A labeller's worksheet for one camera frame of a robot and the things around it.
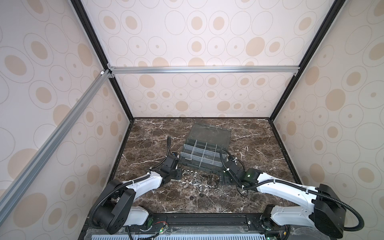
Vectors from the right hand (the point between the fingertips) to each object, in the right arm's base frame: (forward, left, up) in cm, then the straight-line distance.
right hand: (227, 176), depth 84 cm
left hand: (+6, +25, -2) cm, 26 cm away
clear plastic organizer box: (+20, +11, 0) cm, 23 cm away
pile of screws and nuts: (-1, +17, -5) cm, 17 cm away
